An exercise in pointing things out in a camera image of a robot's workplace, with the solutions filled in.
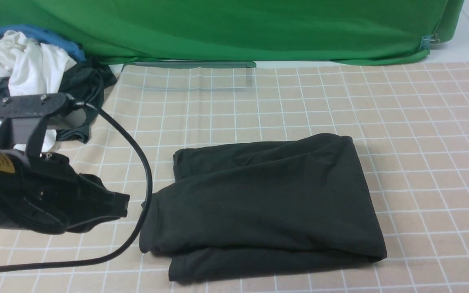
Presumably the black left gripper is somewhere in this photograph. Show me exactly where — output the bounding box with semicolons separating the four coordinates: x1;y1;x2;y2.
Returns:
0;151;130;235

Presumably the dark gray long sleeve shirt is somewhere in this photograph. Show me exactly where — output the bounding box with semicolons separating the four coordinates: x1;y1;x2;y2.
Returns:
138;133;387;282

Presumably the white crumpled shirt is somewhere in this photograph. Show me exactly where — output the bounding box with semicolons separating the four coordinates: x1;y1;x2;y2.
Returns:
0;31;77;153

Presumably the dark gray crumpled garment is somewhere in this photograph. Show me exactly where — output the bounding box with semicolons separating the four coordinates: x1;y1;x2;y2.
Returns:
0;57;118;144

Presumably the blue crumpled garment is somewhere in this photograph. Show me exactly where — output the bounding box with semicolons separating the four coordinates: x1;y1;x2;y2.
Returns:
0;25;86;64

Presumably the green backdrop cloth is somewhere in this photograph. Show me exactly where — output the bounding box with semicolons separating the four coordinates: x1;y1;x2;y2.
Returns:
0;0;463;66

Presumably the metal binder clip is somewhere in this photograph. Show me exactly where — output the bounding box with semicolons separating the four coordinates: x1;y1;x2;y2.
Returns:
419;33;441;50

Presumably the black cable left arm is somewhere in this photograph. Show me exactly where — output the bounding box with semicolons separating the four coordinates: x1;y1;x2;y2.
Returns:
0;102;153;274

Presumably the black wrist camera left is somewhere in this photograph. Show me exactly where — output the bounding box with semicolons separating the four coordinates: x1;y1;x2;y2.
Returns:
0;93;86;157

